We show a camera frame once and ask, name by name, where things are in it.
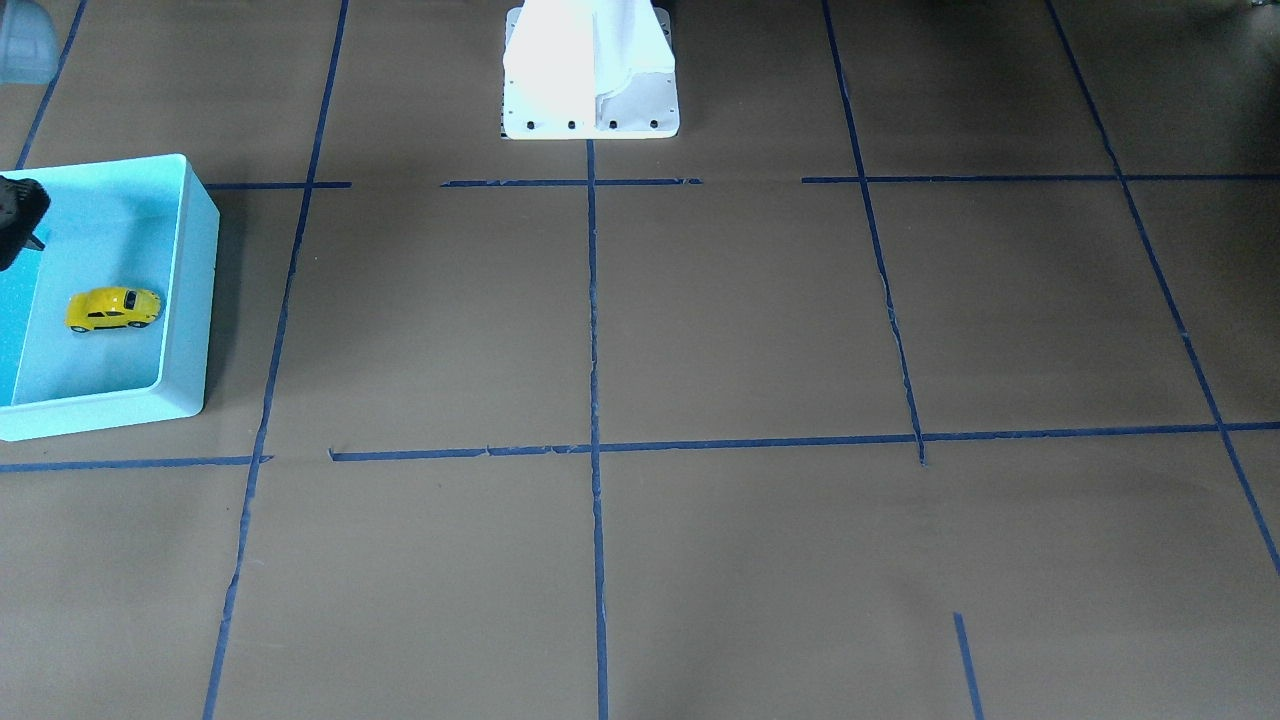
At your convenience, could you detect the yellow beetle toy car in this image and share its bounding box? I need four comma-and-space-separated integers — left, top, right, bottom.
64, 286, 163, 333

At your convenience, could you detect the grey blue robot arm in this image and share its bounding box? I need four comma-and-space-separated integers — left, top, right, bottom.
1, 0, 59, 85

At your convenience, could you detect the blue plastic bin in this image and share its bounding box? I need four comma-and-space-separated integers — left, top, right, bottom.
1, 154, 220, 441

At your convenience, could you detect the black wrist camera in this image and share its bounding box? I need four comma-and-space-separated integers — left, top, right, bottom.
1, 176, 51, 272

